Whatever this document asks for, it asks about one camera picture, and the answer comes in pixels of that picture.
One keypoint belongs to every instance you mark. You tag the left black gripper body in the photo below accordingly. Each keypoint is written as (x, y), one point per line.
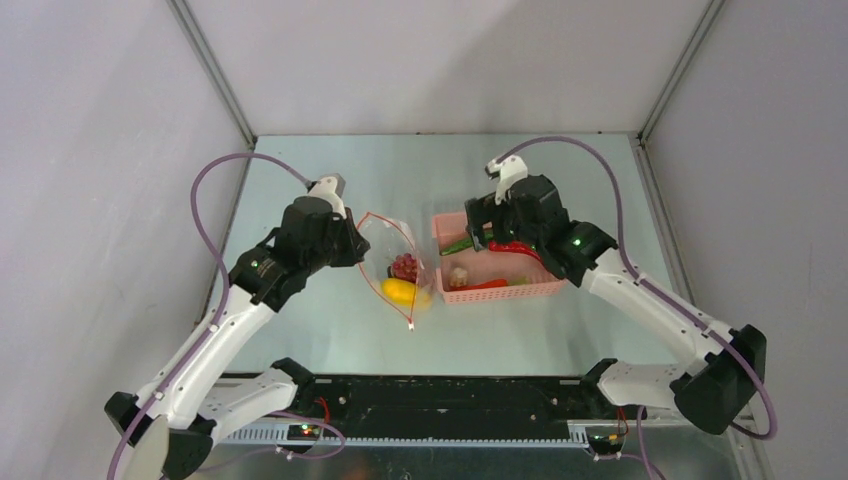
(339, 249)

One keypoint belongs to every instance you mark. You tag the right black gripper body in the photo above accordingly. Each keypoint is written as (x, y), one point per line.
(477, 225)

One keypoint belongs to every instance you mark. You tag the red chili pepper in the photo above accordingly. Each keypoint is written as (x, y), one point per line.
(514, 247)

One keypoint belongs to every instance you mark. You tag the green cucumber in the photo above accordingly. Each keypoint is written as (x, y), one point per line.
(467, 242)

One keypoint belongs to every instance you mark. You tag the clear zip bag orange zipper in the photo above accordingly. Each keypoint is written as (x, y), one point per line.
(388, 238)

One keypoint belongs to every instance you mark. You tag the pink plastic basket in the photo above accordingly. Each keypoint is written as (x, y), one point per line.
(484, 266)

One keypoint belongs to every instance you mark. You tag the red grape bunch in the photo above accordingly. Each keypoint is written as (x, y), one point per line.
(405, 267)

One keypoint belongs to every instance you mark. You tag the yellow mango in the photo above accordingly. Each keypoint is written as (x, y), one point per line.
(405, 293)

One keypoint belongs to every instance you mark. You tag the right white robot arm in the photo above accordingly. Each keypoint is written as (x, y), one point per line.
(717, 369)

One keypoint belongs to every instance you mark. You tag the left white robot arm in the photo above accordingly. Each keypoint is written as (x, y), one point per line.
(174, 422)

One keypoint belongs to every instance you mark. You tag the orange carrot green top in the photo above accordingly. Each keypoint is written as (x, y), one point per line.
(496, 283)

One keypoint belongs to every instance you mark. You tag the white garlic bulb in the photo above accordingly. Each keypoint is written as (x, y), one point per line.
(458, 278)

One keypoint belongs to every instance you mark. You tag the left green circuit board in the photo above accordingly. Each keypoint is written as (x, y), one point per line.
(303, 432)

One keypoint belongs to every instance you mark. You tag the green circuit board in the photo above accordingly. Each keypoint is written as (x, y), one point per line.
(303, 432)
(606, 444)

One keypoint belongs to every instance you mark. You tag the right green circuit board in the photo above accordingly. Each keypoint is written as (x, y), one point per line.
(606, 444)

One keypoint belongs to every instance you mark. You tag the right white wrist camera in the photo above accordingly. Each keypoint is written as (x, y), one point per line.
(506, 171)

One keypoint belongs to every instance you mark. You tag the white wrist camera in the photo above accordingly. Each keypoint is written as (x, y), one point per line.
(330, 188)
(506, 171)

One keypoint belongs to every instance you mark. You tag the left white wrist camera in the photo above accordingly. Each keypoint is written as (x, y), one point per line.
(330, 188)

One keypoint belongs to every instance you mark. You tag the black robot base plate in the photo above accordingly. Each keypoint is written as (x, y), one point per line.
(496, 407)

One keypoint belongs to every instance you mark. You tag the grey slotted cable duct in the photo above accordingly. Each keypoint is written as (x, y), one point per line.
(273, 433)

